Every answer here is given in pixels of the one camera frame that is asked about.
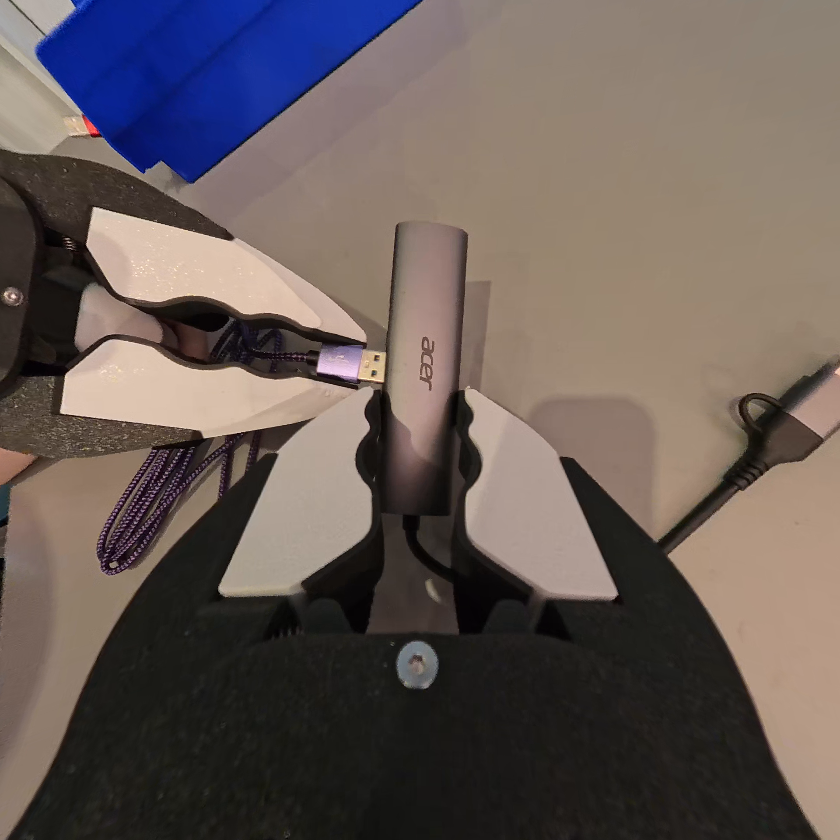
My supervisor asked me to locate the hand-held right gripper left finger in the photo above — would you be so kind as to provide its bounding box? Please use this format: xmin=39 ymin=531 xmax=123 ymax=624
xmin=217 ymin=386 xmax=385 ymax=601

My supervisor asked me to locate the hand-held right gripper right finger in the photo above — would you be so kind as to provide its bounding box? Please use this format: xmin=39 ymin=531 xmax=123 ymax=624
xmin=453 ymin=387 xmax=620 ymax=603

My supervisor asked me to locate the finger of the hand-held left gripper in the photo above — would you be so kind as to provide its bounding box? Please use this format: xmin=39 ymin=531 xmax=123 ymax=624
xmin=84 ymin=206 xmax=368 ymax=349
xmin=59 ymin=333 xmax=368 ymax=441

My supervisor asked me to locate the purple braided usb cable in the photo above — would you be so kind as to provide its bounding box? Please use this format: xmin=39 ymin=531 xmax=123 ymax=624
xmin=97 ymin=320 xmax=388 ymax=578

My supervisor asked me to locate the blue plastic bin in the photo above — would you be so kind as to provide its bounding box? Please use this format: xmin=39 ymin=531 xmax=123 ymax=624
xmin=36 ymin=0 xmax=421 ymax=185

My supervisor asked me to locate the grey usb hub with cable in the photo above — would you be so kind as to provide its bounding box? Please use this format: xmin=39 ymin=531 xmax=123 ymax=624
xmin=381 ymin=222 xmax=840 ymax=595

